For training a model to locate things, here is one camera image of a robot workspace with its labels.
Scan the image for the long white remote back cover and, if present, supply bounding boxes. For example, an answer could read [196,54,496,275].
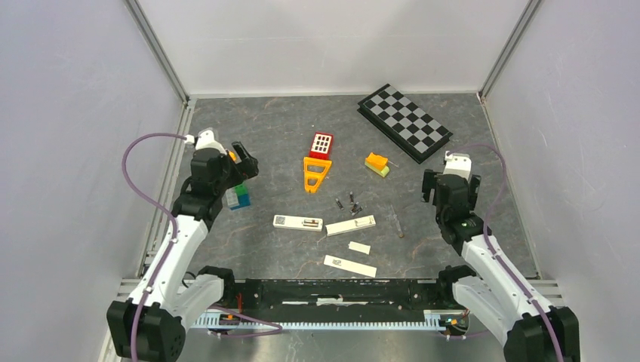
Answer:
[323,255,377,278]

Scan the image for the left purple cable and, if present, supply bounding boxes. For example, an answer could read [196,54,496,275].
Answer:
[122,132,284,362]

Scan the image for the white remote control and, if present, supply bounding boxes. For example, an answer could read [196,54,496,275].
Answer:
[325,215,377,236]
[272,215,323,232]

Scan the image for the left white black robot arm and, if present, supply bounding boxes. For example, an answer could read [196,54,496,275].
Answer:
[106,141,258,361]

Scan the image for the white battery cover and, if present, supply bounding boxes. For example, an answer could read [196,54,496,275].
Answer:
[348,241,371,255]

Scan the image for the orange triangular plastic frame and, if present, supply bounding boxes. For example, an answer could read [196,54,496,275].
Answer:
[303,157,332,193]

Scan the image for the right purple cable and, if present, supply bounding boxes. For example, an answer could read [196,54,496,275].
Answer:
[447,143,566,362]

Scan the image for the purple cable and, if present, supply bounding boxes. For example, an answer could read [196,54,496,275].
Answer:
[122,132,284,362]
[447,143,566,362]

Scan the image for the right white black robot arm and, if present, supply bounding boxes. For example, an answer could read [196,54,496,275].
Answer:
[422,170,581,361]

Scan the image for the green blue grey blocks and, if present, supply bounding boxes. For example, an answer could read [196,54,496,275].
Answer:
[225,183,251,210]

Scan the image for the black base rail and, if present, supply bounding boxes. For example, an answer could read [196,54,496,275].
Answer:
[218,278,466,322]

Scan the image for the black grey checkerboard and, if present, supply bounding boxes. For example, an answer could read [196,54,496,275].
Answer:
[358,84,453,164]

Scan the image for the orange green toy block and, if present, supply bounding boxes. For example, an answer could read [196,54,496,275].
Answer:
[365,152,389,178]

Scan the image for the white slotted cable duct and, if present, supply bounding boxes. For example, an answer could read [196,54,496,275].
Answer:
[192,310,445,332]

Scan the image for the red white window block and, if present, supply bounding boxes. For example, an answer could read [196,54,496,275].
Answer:
[308,132,334,160]

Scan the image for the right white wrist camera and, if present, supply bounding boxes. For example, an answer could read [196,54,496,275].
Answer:
[442,152,472,181]

